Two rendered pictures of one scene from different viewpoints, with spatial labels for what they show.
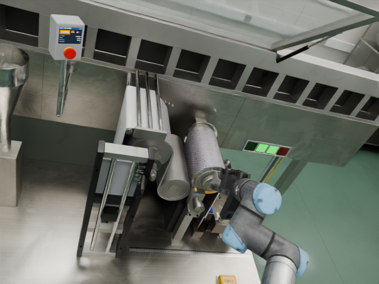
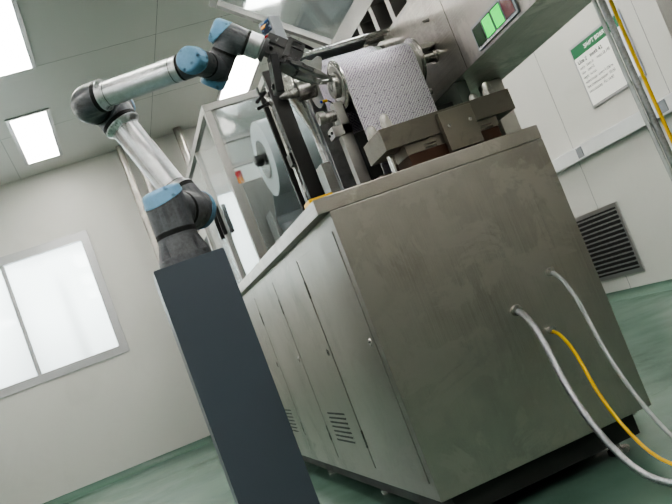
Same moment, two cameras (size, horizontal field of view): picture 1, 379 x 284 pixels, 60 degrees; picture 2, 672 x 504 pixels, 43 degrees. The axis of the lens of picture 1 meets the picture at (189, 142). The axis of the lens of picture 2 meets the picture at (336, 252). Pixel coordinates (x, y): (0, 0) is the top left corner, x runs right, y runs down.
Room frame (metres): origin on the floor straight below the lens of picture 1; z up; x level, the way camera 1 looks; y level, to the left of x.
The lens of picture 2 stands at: (1.03, -2.61, 0.60)
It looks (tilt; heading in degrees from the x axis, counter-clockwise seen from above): 4 degrees up; 97
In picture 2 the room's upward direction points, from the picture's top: 21 degrees counter-clockwise
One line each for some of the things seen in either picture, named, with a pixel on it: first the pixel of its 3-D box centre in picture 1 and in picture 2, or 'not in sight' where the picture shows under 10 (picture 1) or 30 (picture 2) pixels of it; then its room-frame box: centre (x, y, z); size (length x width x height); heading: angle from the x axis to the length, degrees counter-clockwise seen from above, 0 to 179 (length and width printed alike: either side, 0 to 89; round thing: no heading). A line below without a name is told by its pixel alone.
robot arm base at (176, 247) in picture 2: not in sight; (181, 247); (0.34, -0.30, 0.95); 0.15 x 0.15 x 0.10
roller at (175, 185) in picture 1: (171, 165); not in sight; (0.98, 0.03, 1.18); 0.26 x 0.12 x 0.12; 23
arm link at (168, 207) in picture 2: not in sight; (168, 209); (0.34, -0.29, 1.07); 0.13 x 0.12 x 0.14; 78
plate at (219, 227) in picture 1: (221, 193); (438, 127); (1.13, -0.23, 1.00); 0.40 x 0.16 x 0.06; 23
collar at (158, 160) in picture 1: (151, 159); (305, 89); (0.80, 0.09, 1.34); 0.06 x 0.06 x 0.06; 23
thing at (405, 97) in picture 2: (207, 182); (396, 109); (1.05, -0.14, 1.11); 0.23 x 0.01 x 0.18; 23
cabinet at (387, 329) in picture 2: not in sight; (371, 354); (0.60, 0.76, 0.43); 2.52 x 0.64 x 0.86; 113
